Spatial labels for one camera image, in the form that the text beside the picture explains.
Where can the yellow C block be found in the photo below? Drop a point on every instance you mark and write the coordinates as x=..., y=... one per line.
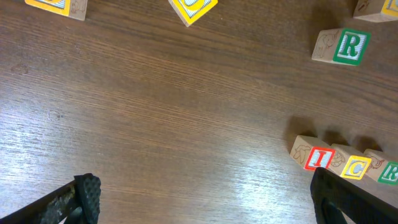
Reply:
x=348, y=162

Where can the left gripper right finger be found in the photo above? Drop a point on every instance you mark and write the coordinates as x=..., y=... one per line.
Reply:
x=335, y=198

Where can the yellow O block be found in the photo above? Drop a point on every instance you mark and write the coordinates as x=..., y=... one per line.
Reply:
x=189, y=11

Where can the green r block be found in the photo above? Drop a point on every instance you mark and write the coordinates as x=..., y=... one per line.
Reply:
x=341, y=46
x=383, y=168

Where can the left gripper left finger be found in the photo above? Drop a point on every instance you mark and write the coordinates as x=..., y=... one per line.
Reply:
x=76, y=202

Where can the yellow S block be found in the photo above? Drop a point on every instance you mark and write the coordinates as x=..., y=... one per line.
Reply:
x=376, y=10

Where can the red I block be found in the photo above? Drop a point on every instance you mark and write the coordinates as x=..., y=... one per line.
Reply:
x=311, y=153

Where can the yellow block lower left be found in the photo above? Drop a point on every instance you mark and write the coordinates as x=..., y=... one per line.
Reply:
x=75, y=9

